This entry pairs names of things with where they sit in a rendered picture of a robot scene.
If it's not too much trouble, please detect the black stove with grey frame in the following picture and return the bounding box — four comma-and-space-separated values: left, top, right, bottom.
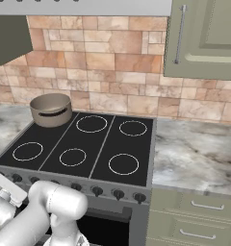
0, 110, 158, 246

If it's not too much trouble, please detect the grey drawer handle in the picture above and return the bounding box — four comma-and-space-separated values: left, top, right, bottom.
179, 228, 218, 241
190, 199, 225, 211

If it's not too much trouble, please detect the grey range hood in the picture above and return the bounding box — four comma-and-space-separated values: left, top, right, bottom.
0, 0, 174, 17

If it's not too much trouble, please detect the grey cupboard door handle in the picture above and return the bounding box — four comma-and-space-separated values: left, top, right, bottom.
173, 4, 188, 65

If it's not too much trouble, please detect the green wall cupboard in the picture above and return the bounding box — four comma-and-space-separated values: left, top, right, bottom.
0, 14, 35, 68

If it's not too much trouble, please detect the green drawer front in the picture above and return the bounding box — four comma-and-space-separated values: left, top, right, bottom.
177, 190, 231, 225
146, 209, 231, 246

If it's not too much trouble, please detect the black oven door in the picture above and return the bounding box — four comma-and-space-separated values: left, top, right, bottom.
73, 207, 133, 246

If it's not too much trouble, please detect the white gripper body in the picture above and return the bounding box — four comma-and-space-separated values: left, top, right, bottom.
0, 172, 28, 208

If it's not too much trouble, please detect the brown cooking pot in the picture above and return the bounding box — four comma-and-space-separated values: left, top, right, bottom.
29, 92, 73, 129

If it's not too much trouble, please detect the green wall cupboard door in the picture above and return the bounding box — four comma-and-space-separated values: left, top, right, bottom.
163, 0, 231, 82

